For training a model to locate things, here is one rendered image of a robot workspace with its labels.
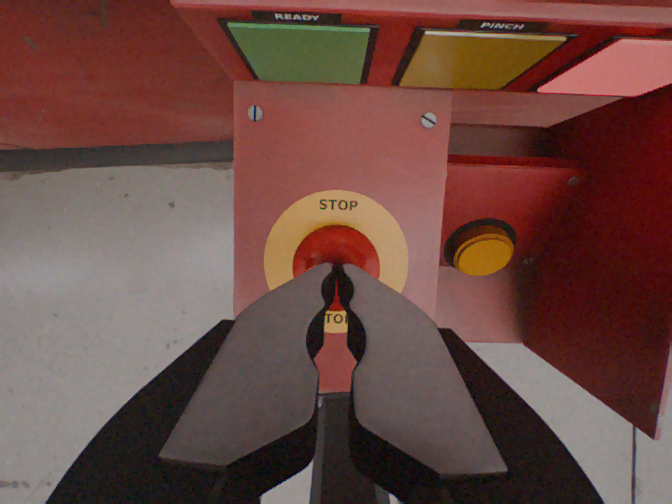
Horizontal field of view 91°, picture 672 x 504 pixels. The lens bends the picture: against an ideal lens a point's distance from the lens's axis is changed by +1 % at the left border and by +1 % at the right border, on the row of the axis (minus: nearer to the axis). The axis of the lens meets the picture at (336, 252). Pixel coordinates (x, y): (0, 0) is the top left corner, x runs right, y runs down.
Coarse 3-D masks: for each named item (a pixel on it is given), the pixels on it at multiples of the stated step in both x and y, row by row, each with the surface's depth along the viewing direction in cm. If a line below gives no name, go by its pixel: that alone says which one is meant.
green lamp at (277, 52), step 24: (240, 24) 10; (264, 24) 10; (264, 48) 12; (288, 48) 12; (312, 48) 12; (336, 48) 12; (360, 48) 12; (264, 72) 14; (288, 72) 14; (312, 72) 14; (336, 72) 14; (360, 72) 14
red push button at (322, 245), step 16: (304, 240) 15; (320, 240) 14; (336, 240) 14; (352, 240) 14; (368, 240) 15; (304, 256) 14; (320, 256) 14; (336, 256) 14; (352, 256) 14; (368, 256) 14; (304, 272) 14; (368, 272) 14; (336, 288) 14; (336, 304) 15
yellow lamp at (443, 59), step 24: (432, 48) 11; (456, 48) 11; (480, 48) 11; (504, 48) 11; (528, 48) 11; (552, 48) 11; (408, 72) 13; (432, 72) 13; (456, 72) 13; (480, 72) 13; (504, 72) 13
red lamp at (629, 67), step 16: (608, 48) 11; (624, 48) 11; (640, 48) 11; (656, 48) 11; (592, 64) 12; (608, 64) 12; (624, 64) 12; (640, 64) 12; (656, 64) 12; (560, 80) 13; (576, 80) 13; (592, 80) 13; (608, 80) 13; (624, 80) 13; (640, 80) 13; (656, 80) 13
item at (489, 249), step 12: (480, 228) 22; (492, 228) 21; (456, 240) 22; (468, 240) 21; (480, 240) 21; (492, 240) 21; (504, 240) 21; (456, 252) 22; (468, 252) 22; (480, 252) 22; (492, 252) 22; (504, 252) 22; (456, 264) 23; (468, 264) 22; (480, 264) 22; (492, 264) 22; (504, 264) 22
